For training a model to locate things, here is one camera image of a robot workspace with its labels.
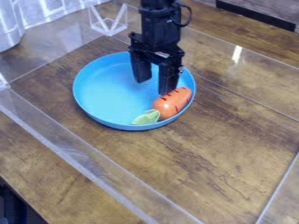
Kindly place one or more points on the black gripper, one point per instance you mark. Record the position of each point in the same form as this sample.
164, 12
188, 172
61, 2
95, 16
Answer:
155, 46

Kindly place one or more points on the orange toy carrot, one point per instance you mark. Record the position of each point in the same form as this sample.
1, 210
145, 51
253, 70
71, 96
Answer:
165, 106

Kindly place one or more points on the blue round tray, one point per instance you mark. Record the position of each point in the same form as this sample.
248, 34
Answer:
112, 98

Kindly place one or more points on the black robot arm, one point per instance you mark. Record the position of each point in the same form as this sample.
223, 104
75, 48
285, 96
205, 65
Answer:
159, 4

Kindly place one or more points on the clear acrylic triangular stand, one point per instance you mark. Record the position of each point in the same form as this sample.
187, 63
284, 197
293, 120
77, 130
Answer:
104, 25

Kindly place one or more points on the dark bar at back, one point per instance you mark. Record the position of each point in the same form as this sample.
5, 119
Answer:
279, 13

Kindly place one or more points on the white patterned curtain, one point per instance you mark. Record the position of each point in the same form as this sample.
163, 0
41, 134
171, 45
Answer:
22, 14

